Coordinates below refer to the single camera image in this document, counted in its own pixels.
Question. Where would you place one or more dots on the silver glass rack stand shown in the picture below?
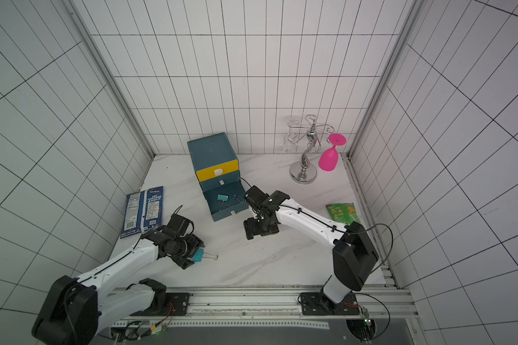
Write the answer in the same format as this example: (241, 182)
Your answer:
(303, 172)

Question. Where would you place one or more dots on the teal drawer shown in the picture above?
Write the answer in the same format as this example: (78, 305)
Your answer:
(219, 181)
(229, 189)

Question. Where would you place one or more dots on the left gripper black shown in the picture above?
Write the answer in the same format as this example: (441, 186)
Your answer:
(195, 244)

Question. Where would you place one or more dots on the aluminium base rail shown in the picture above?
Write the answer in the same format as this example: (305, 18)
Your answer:
(297, 306)

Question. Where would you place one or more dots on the yellow top drawer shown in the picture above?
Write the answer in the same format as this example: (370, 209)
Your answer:
(217, 170)

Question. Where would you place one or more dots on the green snack packet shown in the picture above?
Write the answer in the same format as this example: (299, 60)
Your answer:
(343, 213)

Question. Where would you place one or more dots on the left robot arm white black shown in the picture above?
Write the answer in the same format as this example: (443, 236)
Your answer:
(76, 309)

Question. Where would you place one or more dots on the clear glass on rack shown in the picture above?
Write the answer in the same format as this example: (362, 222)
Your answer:
(293, 135)

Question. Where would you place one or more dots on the teal drawer cabinet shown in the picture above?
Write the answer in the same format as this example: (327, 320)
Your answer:
(211, 150)

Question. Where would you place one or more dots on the teal bottom drawer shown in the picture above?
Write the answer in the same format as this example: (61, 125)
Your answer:
(229, 189)

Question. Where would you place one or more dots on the magenta plastic wine glass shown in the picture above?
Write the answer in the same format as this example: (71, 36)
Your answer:
(329, 158)

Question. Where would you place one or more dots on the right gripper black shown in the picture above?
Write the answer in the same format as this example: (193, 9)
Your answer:
(262, 227)

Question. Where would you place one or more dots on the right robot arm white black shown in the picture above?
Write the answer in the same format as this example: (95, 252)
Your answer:
(353, 254)

